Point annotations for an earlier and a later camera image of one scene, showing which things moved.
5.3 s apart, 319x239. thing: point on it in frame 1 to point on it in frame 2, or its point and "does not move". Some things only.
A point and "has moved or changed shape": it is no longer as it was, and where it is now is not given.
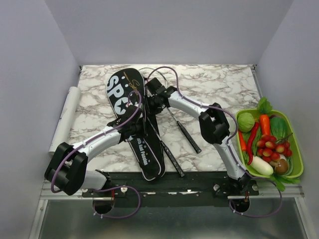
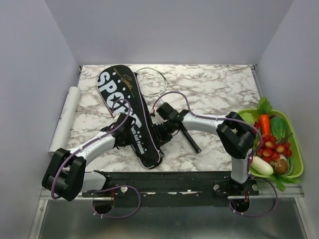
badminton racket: (198, 150) does not move
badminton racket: (162, 142) has moved or changed shape
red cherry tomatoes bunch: (269, 149) does not move
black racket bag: (126, 90) has moved or changed shape
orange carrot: (264, 119) does not move
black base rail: (171, 189) does not move
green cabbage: (245, 121) does not move
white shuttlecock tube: (62, 133) does not move
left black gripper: (144, 131) to (128, 142)
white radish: (261, 166) does not move
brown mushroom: (281, 167) does not move
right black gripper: (151, 110) to (159, 139)
